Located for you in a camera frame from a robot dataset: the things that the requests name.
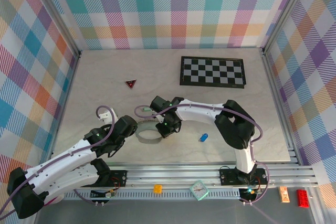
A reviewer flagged steel band with key rings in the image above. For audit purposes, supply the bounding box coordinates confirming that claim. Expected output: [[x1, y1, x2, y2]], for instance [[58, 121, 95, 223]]
[[135, 120, 162, 145]]

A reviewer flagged black grey chessboard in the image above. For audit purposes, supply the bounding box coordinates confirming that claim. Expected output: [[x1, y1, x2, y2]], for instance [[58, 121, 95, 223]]
[[179, 56, 247, 90]]

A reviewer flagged small circuit board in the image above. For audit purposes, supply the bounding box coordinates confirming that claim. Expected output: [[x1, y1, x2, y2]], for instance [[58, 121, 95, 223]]
[[90, 188, 116, 199], [238, 187, 263, 201]]

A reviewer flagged teal square clock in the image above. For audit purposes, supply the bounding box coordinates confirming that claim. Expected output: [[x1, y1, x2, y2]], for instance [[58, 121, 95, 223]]
[[189, 179, 209, 200]]

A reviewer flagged orange wooden block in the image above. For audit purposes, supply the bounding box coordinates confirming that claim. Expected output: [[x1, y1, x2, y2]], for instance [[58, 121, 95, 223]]
[[278, 186, 290, 204]]

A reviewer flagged red toy brick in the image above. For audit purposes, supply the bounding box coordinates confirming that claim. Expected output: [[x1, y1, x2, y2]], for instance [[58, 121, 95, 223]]
[[296, 189, 311, 207]]

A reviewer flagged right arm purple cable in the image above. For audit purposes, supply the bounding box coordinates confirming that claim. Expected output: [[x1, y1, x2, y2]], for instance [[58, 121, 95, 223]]
[[134, 104, 270, 206]]

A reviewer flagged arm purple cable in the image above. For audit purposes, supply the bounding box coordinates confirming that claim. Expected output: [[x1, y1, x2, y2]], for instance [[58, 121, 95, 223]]
[[134, 104, 270, 206], [0, 105, 118, 213]]

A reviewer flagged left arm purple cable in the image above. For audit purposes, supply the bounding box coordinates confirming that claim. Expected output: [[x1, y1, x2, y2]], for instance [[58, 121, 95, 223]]
[[0, 105, 118, 213]]

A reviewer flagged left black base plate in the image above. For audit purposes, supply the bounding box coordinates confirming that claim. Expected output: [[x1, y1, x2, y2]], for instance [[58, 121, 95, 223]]
[[104, 170, 128, 188]]

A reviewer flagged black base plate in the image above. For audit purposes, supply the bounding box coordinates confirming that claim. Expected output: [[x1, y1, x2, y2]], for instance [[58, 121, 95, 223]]
[[219, 168, 268, 187], [104, 170, 128, 188]]

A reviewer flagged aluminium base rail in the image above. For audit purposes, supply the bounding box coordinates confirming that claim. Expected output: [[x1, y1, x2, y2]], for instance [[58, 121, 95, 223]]
[[34, 165, 320, 188]]

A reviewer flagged aluminium side rail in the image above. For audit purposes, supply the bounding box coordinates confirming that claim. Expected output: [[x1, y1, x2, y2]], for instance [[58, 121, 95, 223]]
[[48, 50, 82, 167], [261, 49, 303, 167]]

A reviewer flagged grey slotted cable duct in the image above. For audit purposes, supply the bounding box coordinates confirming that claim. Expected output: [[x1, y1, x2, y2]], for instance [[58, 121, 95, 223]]
[[62, 189, 242, 200]]

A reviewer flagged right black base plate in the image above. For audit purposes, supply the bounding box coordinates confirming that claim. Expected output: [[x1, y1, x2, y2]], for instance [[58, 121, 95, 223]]
[[219, 168, 268, 187]]

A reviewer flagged aluminium frame post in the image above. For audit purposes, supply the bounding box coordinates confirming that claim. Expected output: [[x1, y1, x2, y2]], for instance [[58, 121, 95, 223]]
[[27, 0, 82, 58], [261, 0, 317, 56]]

